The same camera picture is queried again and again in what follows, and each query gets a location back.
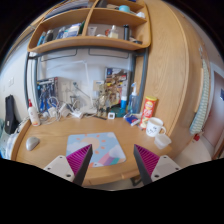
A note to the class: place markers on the clear plastic container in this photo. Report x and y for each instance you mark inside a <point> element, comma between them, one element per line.
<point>162,141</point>

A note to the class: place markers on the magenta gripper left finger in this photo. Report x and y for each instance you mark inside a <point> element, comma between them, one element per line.
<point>72,167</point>

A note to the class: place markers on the colourful pastel mouse pad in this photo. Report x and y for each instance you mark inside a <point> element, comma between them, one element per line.
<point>106,148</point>

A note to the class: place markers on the grey computer mouse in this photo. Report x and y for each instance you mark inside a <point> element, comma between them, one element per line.
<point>31,143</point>

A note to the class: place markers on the wooden wall shelf unit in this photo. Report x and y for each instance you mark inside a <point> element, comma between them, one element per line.
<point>97,24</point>

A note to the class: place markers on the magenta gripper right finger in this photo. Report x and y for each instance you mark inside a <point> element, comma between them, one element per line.
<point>151,166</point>

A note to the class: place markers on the wooden model kit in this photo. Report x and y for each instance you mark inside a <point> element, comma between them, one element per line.
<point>110,91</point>

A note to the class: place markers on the blue white product box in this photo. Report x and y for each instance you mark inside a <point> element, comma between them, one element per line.
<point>47,90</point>

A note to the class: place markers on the clear blue spray bottle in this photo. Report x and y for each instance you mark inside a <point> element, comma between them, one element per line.
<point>133,99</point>

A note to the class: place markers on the small white cube clock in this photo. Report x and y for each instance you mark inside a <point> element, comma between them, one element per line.
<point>111,115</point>

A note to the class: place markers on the black bottle on shelf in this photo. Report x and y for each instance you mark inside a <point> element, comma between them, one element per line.
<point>126,32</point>

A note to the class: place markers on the white lotion bottle red cap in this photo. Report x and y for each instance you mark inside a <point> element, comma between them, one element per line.
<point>34,118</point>

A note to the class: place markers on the white mug with face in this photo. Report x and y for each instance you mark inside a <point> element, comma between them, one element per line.
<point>154,127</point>

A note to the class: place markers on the striped towel hanging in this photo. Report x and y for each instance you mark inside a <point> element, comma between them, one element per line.
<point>199,118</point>

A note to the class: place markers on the blue card box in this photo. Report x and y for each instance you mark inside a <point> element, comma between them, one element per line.
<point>132,119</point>

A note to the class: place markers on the white power strip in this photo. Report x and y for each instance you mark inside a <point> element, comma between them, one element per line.
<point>77,114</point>

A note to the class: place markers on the red yellow chips can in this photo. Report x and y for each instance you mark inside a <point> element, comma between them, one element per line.
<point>148,110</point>

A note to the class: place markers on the white bottle on shelf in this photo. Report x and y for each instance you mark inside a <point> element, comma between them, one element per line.
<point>113,33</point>

